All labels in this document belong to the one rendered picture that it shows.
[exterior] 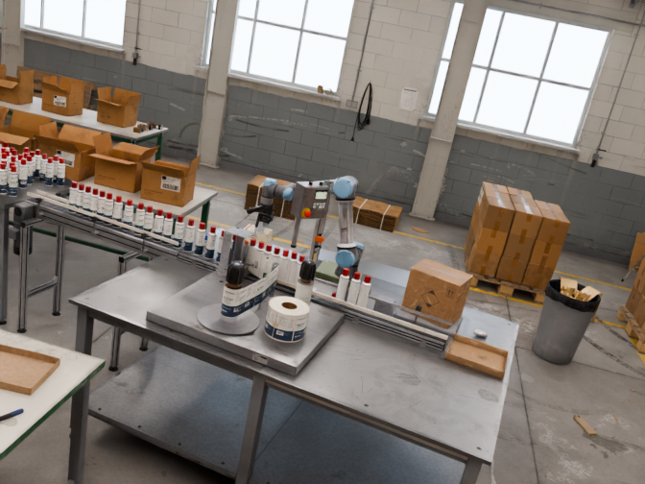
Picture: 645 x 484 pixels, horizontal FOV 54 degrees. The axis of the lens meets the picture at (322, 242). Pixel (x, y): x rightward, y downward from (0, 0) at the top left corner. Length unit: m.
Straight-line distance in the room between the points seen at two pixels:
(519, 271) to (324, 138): 3.52
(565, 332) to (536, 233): 1.46
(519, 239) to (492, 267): 0.40
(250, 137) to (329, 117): 1.20
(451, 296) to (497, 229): 3.17
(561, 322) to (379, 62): 4.56
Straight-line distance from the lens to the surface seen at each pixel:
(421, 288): 3.65
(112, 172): 5.25
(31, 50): 10.70
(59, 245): 4.73
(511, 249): 6.79
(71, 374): 2.85
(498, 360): 3.55
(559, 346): 5.70
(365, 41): 8.76
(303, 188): 3.46
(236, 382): 3.94
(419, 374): 3.19
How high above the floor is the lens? 2.36
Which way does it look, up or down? 19 degrees down
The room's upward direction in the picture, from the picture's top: 11 degrees clockwise
